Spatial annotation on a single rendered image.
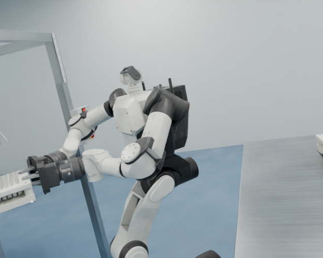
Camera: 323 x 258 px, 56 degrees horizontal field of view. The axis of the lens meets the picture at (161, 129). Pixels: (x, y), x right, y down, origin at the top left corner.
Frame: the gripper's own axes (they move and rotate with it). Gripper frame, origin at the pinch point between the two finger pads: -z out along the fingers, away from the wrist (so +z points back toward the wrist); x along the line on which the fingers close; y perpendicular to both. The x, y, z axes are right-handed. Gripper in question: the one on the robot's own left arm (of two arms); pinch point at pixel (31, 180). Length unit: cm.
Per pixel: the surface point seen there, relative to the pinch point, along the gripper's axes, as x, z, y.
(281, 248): 16, 57, -64
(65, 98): -24, 25, 105
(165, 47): -64, 192, 311
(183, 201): 103, 119, 153
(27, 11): -157, 16, 424
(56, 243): 107, -8, 162
